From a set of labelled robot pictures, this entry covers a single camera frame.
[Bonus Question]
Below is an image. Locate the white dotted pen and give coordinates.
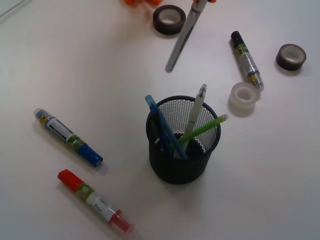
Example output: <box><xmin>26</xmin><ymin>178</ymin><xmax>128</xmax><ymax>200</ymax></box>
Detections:
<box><xmin>173</xmin><ymin>83</ymin><xmax>208</xmax><ymax>159</ymax></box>

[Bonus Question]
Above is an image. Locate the blue cap marker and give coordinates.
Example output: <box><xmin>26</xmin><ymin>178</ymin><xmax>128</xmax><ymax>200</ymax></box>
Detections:
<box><xmin>33</xmin><ymin>108</ymin><xmax>103</xmax><ymax>167</ymax></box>

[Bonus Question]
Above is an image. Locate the black tape roll right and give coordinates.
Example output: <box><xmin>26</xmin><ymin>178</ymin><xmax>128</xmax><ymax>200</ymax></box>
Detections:
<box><xmin>275</xmin><ymin>44</ymin><xmax>307</xmax><ymax>71</ymax></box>

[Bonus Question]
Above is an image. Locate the green mechanical pencil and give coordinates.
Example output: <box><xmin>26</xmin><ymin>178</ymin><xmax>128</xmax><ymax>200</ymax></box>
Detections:
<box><xmin>177</xmin><ymin>114</ymin><xmax>229</xmax><ymax>145</ymax></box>

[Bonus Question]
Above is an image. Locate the clear tape roll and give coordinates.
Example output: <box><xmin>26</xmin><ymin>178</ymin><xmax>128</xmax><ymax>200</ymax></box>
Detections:
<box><xmin>228</xmin><ymin>82</ymin><xmax>258</xmax><ymax>117</ymax></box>

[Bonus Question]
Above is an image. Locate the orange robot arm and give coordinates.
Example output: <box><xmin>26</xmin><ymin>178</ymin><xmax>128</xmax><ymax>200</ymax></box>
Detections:
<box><xmin>124</xmin><ymin>0</ymin><xmax>162</xmax><ymax>7</ymax></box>

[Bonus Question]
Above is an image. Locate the black tape roll near robot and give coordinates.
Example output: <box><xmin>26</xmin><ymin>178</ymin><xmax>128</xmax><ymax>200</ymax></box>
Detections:
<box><xmin>152</xmin><ymin>5</ymin><xmax>186</xmax><ymax>36</ymax></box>

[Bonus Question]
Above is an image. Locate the silver pen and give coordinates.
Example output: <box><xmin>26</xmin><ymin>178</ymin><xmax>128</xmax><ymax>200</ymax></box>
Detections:
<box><xmin>165</xmin><ymin>0</ymin><xmax>209</xmax><ymax>73</ymax></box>

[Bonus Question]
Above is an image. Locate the light blue pen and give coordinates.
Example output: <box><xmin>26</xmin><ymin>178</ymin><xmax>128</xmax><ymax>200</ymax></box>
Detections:
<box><xmin>145</xmin><ymin>95</ymin><xmax>188</xmax><ymax>160</ymax></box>

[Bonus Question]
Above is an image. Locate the black cap marker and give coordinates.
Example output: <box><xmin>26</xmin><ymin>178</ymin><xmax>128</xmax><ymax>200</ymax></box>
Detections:
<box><xmin>230</xmin><ymin>31</ymin><xmax>264</xmax><ymax>92</ymax></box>

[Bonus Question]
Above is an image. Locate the dark blue black pen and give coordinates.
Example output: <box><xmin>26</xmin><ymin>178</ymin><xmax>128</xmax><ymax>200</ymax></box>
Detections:
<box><xmin>150</xmin><ymin>105</ymin><xmax>172</xmax><ymax>157</ymax></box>

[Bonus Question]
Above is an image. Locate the black mesh pen holder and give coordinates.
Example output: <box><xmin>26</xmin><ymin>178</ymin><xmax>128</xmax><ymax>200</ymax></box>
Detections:
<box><xmin>146</xmin><ymin>95</ymin><xmax>221</xmax><ymax>185</ymax></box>

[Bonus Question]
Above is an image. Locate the red cap marker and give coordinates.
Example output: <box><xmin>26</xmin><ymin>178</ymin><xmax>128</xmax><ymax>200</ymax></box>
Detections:
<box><xmin>57</xmin><ymin>169</ymin><xmax>133</xmax><ymax>236</ymax></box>

